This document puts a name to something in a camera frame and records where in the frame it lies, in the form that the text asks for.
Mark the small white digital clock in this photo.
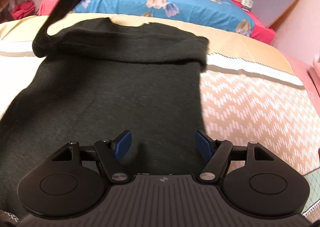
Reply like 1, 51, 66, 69
241, 0, 253, 12

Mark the red clothes pile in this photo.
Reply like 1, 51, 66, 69
11, 0, 36, 20

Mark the blue floral pillow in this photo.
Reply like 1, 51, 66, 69
74, 0, 255, 36

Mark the pink storage box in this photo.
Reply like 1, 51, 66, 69
308, 54, 320, 91

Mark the dark green knit sweater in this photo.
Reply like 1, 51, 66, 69
1, 0, 209, 217

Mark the beige patterned bed quilt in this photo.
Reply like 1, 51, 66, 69
0, 13, 320, 224

